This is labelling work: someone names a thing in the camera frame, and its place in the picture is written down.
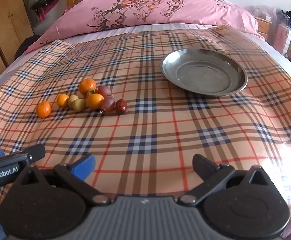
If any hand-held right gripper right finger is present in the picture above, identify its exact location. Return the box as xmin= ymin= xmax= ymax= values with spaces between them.
xmin=177 ymin=154 xmax=273 ymax=207

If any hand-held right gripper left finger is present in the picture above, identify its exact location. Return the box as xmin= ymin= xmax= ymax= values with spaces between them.
xmin=14 ymin=154 xmax=111 ymax=207

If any small mandarin orange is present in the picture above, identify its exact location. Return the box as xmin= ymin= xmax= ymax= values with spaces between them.
xmin=57 ymin=94 xmax=70 ymax=107

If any purple-red grape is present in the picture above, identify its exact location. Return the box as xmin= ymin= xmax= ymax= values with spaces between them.
xmin=101 ymin=96 xmax=116 ymax=112
xmin=97 ymin=85 xmax=111 ymax=98

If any dark red jujube date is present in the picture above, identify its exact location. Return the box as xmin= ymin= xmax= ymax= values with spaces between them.
xmin=115 ymin=99 xmax=127 ymax=115

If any round metal plate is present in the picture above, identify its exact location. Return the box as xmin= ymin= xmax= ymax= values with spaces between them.
xmin=160 ymin=47 xmax=248 ymax=96

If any beige plaid cloth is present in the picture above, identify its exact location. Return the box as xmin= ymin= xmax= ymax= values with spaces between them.
xmin=0 ymin=25 xmax=291 ymax=240

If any black bag beside bed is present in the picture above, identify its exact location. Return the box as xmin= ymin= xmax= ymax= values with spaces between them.
xmin=14 ymin=34 xmax=41 ymax=59

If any wooden wardrobe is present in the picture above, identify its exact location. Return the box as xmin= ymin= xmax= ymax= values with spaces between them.
xmin=0 ymin=0 xmax=35 ymax=88

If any pink plastic package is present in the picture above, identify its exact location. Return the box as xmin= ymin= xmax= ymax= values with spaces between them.
xmin=273 ymin=25 xmax=289 ymax=53

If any wooden nightstand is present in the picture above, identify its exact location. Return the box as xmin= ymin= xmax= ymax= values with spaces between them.
xmin=254 ymin=16 xmax=273 ymax=40

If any pink floral quilt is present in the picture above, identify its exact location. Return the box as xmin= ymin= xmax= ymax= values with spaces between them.
xmin=23 ymin=0 xmax=266 ymax=54

